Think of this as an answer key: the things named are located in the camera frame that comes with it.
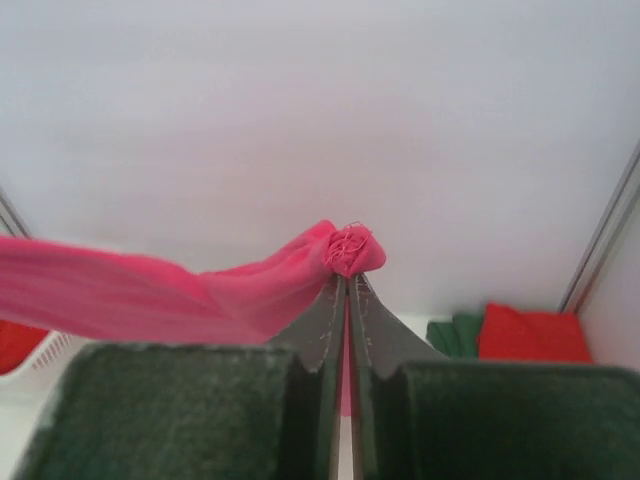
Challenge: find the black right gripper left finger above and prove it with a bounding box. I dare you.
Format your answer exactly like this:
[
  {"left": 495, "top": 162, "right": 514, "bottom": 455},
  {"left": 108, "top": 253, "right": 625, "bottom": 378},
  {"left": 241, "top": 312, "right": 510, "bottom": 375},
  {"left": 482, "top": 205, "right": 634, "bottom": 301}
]
[{"left": 271, "top": 275, "right": 346, "bottom": 480}]

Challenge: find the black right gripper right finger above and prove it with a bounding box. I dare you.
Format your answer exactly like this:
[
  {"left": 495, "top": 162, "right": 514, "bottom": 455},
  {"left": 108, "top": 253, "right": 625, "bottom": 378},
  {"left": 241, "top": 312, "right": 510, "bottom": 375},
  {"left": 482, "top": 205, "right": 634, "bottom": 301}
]
[{"left": 348, "top": 274, "right": 445, "bottom": 479}]

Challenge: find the pink t shirt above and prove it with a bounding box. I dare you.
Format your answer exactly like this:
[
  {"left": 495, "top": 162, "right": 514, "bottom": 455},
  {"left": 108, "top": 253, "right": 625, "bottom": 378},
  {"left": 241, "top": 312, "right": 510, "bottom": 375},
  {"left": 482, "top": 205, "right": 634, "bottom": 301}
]
[{"left": 0, "top": 218, "right": 389, "bottom": 419}]

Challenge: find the folded green t shirt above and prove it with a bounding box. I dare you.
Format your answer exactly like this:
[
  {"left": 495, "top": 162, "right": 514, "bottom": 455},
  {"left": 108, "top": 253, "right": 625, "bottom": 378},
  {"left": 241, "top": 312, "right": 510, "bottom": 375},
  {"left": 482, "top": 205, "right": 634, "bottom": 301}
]
[{"left": 426, "top": 312, "right": 484, "bottom": 359}]

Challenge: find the folded red t shirt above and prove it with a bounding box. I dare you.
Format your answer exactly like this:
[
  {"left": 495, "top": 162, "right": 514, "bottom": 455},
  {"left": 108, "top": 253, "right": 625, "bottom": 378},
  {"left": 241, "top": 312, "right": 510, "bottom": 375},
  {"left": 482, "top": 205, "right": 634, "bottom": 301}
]
[{"left": 477, "top": 303, "right": 593, "bottom": 364}]

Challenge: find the white perforated plastic basket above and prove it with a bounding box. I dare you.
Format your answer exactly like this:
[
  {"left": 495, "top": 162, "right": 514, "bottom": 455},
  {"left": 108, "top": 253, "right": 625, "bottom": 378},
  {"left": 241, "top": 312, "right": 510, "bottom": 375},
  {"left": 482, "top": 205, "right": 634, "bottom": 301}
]
[{"left": 1, "top": 332, "right": 87, "bottom": 395}]

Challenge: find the red t shirt in basket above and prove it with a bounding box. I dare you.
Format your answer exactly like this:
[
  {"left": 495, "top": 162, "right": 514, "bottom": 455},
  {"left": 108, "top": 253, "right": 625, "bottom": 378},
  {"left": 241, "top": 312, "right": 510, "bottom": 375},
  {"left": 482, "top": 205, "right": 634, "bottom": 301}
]
[{"left": 0, "top": 320, "right": 49, "bottom": 375}]

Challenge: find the right aluminium frame post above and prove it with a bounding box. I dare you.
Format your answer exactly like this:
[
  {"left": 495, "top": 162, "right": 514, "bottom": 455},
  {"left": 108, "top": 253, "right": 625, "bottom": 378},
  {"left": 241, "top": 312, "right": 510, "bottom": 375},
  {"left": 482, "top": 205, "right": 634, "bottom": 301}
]
[{"left": 559, "top": 144, "right": 639, "bottom": 313}]

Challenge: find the aluminium frame post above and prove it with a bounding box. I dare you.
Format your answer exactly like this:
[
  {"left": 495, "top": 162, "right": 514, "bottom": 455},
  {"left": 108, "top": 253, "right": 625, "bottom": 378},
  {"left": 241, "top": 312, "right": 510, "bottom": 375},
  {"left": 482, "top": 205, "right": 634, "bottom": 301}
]
[
  {"left": 559, "top": 144, "right": 639, "bottom": 313},
  {"left": 0, "top": 190, "right": 31, "bottom": 238}
]

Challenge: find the left aluminium frame post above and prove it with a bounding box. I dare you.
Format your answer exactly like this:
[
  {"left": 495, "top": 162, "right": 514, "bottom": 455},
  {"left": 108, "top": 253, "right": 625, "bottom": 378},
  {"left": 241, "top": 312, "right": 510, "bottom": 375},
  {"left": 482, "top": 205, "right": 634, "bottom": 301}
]
[{"left": 0, "top": 190, "right": 31, "bottom": 238}]

